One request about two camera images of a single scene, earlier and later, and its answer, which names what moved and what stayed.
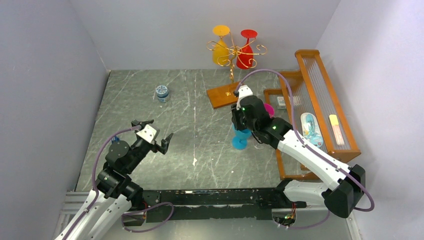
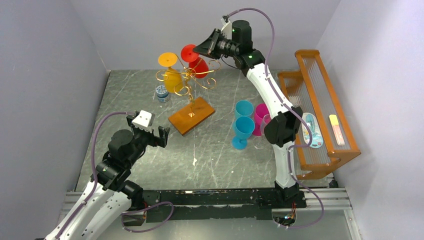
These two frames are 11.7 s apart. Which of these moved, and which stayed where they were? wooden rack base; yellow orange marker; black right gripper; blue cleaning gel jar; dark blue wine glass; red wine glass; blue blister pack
Moved: wooden rack base; red wine glass; black right gripper
Stayed: blue cleaning gel jar; blue blister pack; dark blue wine glass; yellow orange marker
